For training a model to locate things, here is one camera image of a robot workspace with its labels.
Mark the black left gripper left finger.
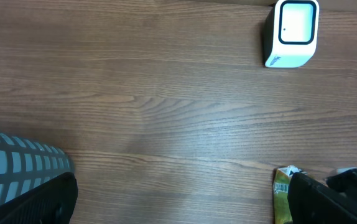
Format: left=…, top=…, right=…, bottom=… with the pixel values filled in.
left=0, top=172, right=78, bottom=224

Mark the white barcode scanner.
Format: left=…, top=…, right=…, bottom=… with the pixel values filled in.
left=262, top=0, right=320, bottom=68

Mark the brown cardboard backdrop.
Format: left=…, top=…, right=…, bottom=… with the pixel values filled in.
left=191, top=0, right=357, bottom=12

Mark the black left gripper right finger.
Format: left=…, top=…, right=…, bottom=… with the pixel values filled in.
left=288, top=173, right=357, bottom=224

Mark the grey plastic basket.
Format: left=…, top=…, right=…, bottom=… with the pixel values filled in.
left=0, top=132, right=75, bottom=205

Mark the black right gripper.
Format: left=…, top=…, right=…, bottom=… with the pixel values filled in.
left=325, top=167, right=357, bottom=202

